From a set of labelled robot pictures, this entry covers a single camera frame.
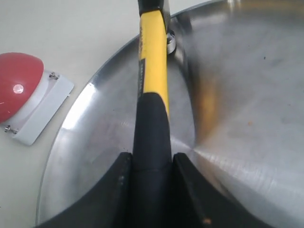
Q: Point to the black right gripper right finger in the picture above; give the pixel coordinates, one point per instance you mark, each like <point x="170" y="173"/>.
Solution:
<point x="197" y="204"/>

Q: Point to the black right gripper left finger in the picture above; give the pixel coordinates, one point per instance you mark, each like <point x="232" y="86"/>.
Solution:
<point x="104" y="206"/>

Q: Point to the yellow black claw hammer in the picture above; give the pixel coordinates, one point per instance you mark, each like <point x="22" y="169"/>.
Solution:
<point x="151" y="167"/>

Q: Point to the red dome button white base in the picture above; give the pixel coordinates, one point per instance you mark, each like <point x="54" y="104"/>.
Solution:
<point x="30" y="95"/>

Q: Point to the round steel plate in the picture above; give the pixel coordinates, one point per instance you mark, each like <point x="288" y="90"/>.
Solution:
<point x="236" y="90"/>

